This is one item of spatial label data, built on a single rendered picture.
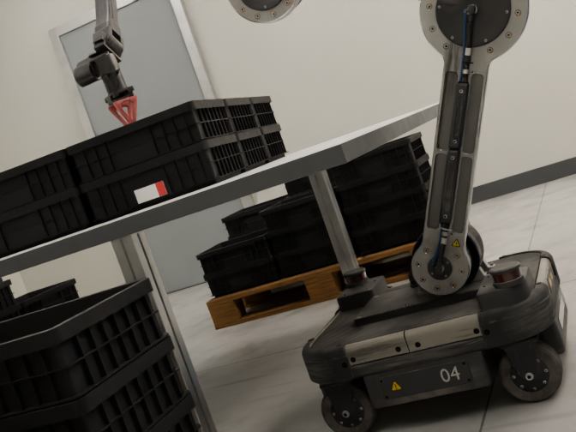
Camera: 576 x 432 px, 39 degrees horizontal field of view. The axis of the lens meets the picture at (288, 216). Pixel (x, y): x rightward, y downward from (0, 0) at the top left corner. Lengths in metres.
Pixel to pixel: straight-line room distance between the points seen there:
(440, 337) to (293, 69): 3.83
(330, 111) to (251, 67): 0.63
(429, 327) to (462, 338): 0.08
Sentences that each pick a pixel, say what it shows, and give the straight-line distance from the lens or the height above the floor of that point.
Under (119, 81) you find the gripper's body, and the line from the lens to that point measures 2.33.
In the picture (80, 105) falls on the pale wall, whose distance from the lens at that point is 6.24.
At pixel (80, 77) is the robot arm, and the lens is 2.37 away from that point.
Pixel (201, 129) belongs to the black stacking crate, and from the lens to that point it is 2.23.
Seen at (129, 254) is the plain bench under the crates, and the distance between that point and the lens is 1.96.
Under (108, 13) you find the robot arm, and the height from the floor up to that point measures 1.26.
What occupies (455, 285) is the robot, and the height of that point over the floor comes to 0.28.
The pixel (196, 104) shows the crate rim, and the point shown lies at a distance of 2.23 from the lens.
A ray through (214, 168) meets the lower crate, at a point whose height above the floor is 0.74.
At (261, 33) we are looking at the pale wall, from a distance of 5.61.
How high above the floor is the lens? 0.73
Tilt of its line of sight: 5 degrees down
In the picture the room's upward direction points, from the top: 19 degrees counter-clockwise
